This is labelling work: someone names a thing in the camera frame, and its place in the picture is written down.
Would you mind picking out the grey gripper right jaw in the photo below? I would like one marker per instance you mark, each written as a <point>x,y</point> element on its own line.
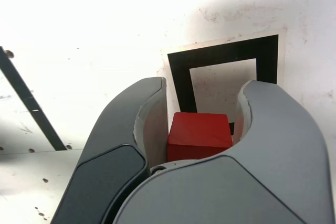
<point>223,195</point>

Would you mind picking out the black tape strip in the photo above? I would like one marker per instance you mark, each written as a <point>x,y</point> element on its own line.
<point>34,108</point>

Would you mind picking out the red cube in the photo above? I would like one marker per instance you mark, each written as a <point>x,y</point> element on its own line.
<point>199,132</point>

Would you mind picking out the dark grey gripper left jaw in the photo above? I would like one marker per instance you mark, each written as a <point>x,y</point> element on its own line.
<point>105,171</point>

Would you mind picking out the black tape square outline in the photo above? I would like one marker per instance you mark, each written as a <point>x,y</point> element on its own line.
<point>223,51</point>

